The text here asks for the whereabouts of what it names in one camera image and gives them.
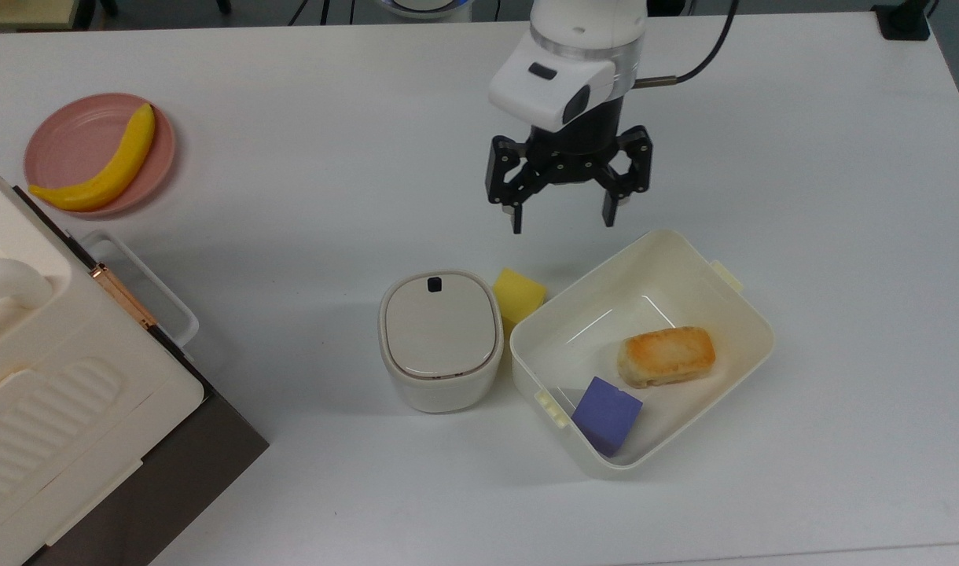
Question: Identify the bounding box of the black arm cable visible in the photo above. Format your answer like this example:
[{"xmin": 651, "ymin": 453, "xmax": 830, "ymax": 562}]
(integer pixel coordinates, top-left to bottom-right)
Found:
[{"xmin": 634, "ymin": 0, "xmax": 741, "ymax": 90}]

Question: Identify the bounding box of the cream and brown appliance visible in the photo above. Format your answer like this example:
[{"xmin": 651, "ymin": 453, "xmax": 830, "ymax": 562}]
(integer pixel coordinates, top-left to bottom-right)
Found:
[{"xmin": 0, "ymin": 157, "xmax": 270, "ymax": 566}]

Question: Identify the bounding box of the yellow wooden table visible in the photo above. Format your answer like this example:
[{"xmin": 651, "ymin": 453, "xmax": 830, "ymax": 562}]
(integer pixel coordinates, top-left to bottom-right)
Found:
[{"xmin": 0, "ymin": 0, "xmax": 97, "ymax": 33}]

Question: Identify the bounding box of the white lidded trash can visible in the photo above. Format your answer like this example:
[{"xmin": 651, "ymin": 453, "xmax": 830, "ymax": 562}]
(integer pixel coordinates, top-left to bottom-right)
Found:
[{"xmin": 378, "ymin": 270, "xmax": 505, "ymax": 414}]

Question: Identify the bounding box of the purple cube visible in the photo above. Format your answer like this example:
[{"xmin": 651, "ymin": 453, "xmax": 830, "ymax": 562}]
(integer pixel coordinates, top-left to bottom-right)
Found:
[{"xmin": 571, "ymin": 376, "xmax": 644, "ymax": 458}]

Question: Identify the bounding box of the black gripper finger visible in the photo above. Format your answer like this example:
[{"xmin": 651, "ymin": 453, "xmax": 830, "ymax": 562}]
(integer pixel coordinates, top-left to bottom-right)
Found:
[
  {"xmin": 484, "ymin": 135, "xmax": 540, "ymax": 235},
  {"xmin": 593, "ymin": 125, "xmax": 654, "ymax": 228}
]

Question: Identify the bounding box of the white plastic basket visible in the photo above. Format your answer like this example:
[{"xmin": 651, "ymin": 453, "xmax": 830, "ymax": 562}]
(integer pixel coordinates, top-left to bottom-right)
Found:
[{"xmin": 509, "ymin": 228, "xmax": 776, "ymax": 480}]

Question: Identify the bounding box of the yellow banana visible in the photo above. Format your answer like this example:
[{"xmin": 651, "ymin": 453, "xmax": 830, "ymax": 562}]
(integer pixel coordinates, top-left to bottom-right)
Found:
[{"xmin": 28, "ymin": 103, "xmax": 156, "ymax": 212}]

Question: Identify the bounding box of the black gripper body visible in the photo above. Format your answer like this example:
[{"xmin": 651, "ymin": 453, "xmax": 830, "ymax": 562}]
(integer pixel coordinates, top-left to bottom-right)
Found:
[{"xmin": 526, "ymin": 94, "xmax": 629, "ymax": 185}]

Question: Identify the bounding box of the clear plastic tray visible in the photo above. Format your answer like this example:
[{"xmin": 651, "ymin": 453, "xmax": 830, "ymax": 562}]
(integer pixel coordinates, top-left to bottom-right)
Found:
[{"xmin": 77, "ymin": 230, "xmax": 200, "ymax": 351}]

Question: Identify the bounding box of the yellow sponge cube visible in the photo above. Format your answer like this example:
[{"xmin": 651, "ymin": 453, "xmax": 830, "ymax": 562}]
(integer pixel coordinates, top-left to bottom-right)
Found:
[{"xmin": 492, "ymin": 267, "xmax": 548, "ymax": 340}]

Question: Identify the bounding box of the pink round plate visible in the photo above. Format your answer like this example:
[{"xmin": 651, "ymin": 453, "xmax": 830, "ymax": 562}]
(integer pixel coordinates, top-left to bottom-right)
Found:
[{"xmin": 23, "ymin": 93, "xmax": 176, "ymax": 218}]

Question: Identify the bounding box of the toasted bread roll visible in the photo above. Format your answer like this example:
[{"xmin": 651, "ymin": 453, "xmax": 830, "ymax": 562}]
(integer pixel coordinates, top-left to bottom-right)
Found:
[{"xmin": 616, "ymin": 325, "xmax": 717, "ymax": 389}]

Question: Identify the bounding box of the black table clamp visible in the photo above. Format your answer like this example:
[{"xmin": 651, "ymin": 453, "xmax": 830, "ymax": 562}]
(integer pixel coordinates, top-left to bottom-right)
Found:
[{"xmin": 871, "ymin": 0, "xmax": 938, "ymax": 42}]

